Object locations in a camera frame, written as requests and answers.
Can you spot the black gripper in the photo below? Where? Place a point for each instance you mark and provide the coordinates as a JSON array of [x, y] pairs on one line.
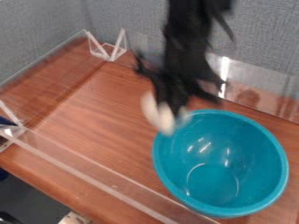
[[176, 78]]

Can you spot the white toy mushroom brown cap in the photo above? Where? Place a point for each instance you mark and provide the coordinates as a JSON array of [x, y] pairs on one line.
[[160, 116]]

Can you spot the blue plastic bowl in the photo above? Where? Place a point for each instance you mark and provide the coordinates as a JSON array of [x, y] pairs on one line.
[[222, 164]]

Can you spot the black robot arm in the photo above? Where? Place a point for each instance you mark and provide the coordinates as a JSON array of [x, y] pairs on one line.
[[187, 32]]

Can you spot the clear acrylic back barrier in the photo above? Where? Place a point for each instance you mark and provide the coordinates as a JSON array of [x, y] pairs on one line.
[[254, 86]]

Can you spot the clear acrylic barrier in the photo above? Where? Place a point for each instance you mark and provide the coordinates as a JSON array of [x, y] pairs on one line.
[[67, 54], [88, 186], [254, 86]]

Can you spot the clear acrylic left barrier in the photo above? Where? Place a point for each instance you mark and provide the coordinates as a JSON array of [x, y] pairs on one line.
[[67, 54]]

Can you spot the clear acrylic front barrier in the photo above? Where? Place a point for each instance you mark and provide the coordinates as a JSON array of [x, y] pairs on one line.
[[88, 186]]

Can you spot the clear acrylic corner bracket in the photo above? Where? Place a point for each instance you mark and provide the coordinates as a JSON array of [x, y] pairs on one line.
[[107, 51]]

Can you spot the clear acrylic left bracket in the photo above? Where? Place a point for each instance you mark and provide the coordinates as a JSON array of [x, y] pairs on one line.
[[9, 125]]

